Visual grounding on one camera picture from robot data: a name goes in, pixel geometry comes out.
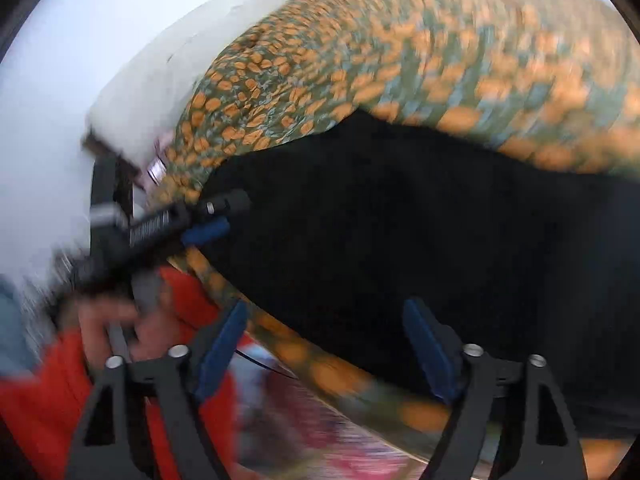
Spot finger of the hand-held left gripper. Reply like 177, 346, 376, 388
197, 189, 252, 221
180, 217, 232, 249

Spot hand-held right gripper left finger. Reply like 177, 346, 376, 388
65, 300, 249, 480

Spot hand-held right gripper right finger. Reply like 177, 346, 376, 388
402, 297, 588, 480

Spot black pants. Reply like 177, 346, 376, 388
200, 110, 640, 441

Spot person's left hand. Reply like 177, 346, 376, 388
75, 294, 175, 365

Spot pink cloth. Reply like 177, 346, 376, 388
144, 130, 177, 187

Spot pink patterned rug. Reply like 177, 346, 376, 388
234, 355, 432, 480

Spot cream padded headboard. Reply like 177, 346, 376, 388
86, 0, 332, 172

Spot orange floral green quilt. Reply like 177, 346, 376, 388
145, 0, 640, 467

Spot thin black cable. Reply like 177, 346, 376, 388
236, 351, 297, 377

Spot brown wooden bed frame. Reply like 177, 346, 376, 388
81, 129, 144, 179

